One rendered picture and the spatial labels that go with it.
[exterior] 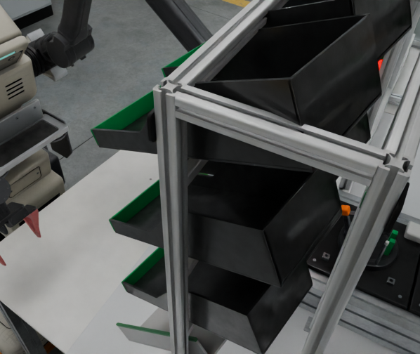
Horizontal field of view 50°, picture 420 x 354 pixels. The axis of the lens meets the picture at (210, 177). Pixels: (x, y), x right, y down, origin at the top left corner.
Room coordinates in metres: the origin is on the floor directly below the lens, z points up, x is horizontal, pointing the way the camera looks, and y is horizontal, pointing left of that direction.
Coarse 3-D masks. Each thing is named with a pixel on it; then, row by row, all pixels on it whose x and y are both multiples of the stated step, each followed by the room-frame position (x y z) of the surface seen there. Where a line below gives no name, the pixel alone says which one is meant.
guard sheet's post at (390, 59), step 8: (400, 40) 0.86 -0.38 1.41; (392, 48) 0.88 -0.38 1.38; (400, 48) 0.86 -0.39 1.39; (384, 56) 0.87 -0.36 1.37; (392, 56) 0.87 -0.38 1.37; (384, 64) 0.87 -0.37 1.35; (392, 64) 0.86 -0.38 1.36; (384, 72) 0.88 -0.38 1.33; (392, 72) 0.87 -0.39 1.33; (384, 80) 0.87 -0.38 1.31; (384, 88) 0.86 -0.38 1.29; (376, 104) 0.87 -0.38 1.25; (368, 112) 0.87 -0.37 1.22; (376, 112) 0.86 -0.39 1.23; (344, 184) 0.88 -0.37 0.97
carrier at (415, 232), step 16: (352, 208) 0.79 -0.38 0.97; (336, 224) 0.73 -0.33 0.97; (400, 224) 0.74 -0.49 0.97; (416, 224) 0.73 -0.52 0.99; (336, 240) 0.68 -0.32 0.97; (384, 240) 0.67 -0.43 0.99; (400, 240) 0.69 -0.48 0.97; (416, 240) 0.69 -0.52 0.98; (320, 256) 0.63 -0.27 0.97; (336, 256) 0.63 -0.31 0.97; (384, 256) 0.62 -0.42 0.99; (400, 256) 0.64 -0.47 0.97; (416, 256) 0.64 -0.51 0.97; (320, 272) 0.59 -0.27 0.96; (368, 272) 0.59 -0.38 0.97; (384, 272) 0.59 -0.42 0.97; (400, 272) 0.60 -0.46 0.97; (368, 288) 0.55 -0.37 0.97; (384, 288) 0.55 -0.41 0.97; (400, 288) 0.55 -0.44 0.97; (400, 304) 0.51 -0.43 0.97
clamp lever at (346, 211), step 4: (344, 208) 0.70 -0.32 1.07; (348, 208) 0.70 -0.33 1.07; (344, 212) 0.69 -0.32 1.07; (348, 212) 0.69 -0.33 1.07; (352, 212) 0.69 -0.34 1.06; (344, 216) 0.69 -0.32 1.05; (348, 216) 0.69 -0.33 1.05; (344, 220) 0.69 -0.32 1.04; (348, 220) 0.69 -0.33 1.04; (344, 224) 0.69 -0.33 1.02; (348, 224) 0.68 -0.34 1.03; (348, 228) 0.68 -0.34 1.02
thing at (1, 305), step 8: (0, 304) 0.61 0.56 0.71; (8, 312) 0.61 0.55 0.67; (8, 320) 0.62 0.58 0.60; (16, 320) 0.61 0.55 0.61; (16, 328) 0.60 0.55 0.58; (24, 328) 0.62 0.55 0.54; (32, 328) 0.64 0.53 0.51; (16, 336) 0.62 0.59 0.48; (24, 336) 0.61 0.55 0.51; (32, 336) 0.63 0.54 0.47; (24, 344) 0.61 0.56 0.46; (32, 344) 0.62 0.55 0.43; (40, 344) 0.63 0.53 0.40; (32, 352) 0.61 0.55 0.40; (40, 352) 0.62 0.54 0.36
